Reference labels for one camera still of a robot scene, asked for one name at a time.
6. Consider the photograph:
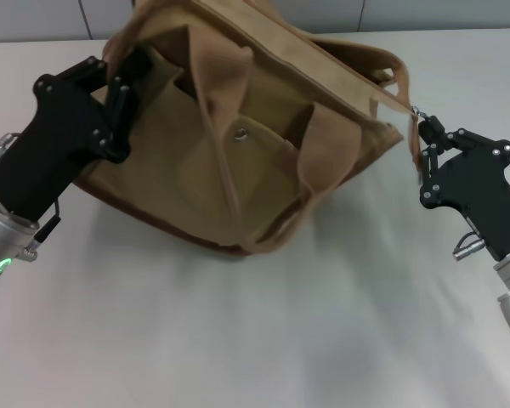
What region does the left gripper silver cable connector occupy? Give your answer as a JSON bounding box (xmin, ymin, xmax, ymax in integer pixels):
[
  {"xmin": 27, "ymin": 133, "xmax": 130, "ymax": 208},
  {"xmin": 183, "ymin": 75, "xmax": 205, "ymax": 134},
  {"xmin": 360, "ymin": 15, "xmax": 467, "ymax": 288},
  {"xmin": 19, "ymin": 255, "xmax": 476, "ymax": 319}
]
[{"xmin": 0, "ymin": 133, "xmax": 22, "ymax": 155}]

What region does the right gripper silver cable connector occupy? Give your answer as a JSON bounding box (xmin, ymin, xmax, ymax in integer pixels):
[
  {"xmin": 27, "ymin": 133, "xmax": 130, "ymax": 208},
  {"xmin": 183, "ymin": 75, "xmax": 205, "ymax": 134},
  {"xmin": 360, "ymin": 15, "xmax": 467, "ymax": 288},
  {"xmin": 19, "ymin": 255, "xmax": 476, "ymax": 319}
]
[{"xmin": 452, "ymin": 231, "xmax": 489, "ymax": 259}]

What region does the gripper silver cable connector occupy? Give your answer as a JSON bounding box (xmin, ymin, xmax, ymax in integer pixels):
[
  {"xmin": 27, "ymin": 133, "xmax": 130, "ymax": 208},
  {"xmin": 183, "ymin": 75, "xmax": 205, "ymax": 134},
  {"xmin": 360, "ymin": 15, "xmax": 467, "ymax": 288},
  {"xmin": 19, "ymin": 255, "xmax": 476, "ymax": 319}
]
[
  {"xmin": 0, "ymin": 133, "xmax": 22, "ymax": 155},
  {"xmin": 452, "ymin": 231, "xmax": 489, "ymax": 259}
]

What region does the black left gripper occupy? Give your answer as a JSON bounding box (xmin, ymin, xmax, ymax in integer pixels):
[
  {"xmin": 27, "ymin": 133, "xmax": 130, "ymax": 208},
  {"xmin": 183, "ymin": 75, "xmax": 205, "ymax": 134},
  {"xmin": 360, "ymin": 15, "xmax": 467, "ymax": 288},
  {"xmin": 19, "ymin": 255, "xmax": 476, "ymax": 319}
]
[{"xmin": 0, "ymin": 49, "xmax": 152, "ymax": 222}]

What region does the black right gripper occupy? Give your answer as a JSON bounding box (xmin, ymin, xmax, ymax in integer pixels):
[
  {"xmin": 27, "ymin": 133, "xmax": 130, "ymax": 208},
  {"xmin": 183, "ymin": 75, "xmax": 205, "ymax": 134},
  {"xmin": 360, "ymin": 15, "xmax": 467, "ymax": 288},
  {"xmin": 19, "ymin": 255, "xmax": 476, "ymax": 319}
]
[{"xmin": 418, "ymin": 116, "xmax": 510, "ymax": 263}]

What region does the black wrist cable plug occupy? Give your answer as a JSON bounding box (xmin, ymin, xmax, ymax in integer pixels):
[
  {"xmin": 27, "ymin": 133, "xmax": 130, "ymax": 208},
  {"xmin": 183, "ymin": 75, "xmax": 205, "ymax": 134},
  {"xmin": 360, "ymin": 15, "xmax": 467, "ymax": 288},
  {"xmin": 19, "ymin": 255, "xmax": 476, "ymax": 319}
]
[{"xmin": 23, "ymin": 199, "xmax": 64, "ymax": 261}]

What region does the khaki canvas food bag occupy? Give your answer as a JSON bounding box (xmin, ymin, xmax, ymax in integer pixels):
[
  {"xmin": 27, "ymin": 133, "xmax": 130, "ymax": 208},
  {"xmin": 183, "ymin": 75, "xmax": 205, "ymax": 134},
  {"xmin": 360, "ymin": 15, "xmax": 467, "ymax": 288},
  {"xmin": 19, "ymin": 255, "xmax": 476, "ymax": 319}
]
[{"xmin": 71, "ymin": 0, "xmax": 429, "ymax": 258}]

